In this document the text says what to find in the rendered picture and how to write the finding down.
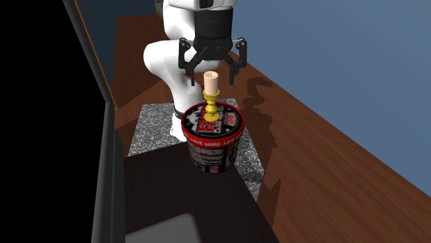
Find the grey speckled robot stand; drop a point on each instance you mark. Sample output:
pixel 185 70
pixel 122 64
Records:
pixel 151 131

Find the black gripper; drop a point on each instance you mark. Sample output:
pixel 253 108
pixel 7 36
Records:
pixel 213 30

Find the black tub with red rim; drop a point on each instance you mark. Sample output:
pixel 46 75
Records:
pixel 212 151

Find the cream candle on yellow holder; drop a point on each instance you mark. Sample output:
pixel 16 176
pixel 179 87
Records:
pixel 211 84

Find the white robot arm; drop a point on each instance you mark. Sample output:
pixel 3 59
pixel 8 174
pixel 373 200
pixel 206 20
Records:
pixel 175 23

